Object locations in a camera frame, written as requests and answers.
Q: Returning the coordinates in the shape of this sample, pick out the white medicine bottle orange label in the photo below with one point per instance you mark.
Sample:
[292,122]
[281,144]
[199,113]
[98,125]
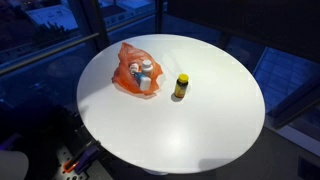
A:
[147,68]

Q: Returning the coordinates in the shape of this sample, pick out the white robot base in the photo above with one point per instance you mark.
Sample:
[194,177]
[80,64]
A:
[11,166]

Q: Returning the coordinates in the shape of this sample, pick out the yellow cap amber bottle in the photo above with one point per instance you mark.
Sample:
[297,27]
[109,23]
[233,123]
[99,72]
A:
[181,88]

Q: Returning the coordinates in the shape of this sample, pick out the small white bottle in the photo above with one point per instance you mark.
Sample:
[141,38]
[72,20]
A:
[133,68]

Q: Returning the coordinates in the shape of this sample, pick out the blue and white tube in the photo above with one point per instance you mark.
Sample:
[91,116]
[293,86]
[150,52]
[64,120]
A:
[144,83]

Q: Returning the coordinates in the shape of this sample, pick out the orange plastic bag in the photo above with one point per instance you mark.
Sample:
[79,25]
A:
[124,77]

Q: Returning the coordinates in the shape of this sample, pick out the purple clamp orange tip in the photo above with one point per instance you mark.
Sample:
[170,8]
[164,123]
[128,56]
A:
[85,160]

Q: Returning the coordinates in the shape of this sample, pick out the dark roller blind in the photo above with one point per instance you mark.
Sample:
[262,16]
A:
[253,23]

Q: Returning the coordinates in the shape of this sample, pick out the dark metal handrail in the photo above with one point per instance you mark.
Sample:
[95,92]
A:
[50,52]

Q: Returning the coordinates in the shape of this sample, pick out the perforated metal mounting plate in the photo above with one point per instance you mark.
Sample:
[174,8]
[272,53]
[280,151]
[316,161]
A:
[63,156]

